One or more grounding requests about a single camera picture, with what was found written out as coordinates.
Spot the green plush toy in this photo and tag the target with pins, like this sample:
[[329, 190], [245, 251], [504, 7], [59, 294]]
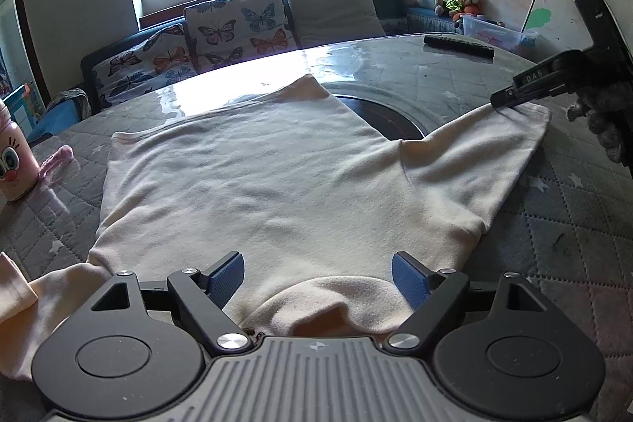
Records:
[[454, 4]]

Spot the black remote control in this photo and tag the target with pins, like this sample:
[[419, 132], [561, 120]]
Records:
[[457, 46]]

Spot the black round hotplate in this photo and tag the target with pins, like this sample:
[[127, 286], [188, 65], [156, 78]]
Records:
[[385, 118]]

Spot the cream shirt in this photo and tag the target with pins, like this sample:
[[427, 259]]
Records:
[[277, 189]]

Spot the plain beige cushion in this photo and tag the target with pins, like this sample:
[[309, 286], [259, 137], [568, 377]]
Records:
[[331, 14]]

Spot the blue cabinet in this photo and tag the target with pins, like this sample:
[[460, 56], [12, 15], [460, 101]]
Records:
[[17, 105]]

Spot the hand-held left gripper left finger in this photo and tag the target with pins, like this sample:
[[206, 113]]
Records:
[[226, 278]]

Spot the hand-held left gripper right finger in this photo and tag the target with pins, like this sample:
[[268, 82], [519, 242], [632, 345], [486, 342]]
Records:
[[409, 278]]

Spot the grey blanket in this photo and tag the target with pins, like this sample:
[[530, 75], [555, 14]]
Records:
[[71, 101]]

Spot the butterfly print cushion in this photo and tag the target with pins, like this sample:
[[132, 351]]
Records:
[[237, 24], [143, 63]]

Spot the person's right hand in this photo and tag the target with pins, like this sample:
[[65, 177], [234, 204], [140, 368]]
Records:
[[611, 118]]

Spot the pink cartoon face bottle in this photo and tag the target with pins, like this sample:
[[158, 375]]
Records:
[[17, 160]]

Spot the small brown plush toy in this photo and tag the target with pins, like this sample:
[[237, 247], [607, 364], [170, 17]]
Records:
[[440, 5]]

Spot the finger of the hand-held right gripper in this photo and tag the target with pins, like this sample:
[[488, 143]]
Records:
[[536, 81]]

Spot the teddy bear plush toy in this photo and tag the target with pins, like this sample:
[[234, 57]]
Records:
[[472, 2]]

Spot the dark blue sofa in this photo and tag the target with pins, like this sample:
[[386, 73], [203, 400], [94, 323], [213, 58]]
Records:
[[390, 2]]

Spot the blue cloth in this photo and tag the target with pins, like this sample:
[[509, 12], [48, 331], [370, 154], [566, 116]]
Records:
[[57, 123]]

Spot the clear plastic storage box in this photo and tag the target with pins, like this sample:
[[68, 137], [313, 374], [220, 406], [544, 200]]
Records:
[[494, 31]]

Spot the pink scrunchie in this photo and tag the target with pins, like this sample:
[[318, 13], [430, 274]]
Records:
[[58, 159]]

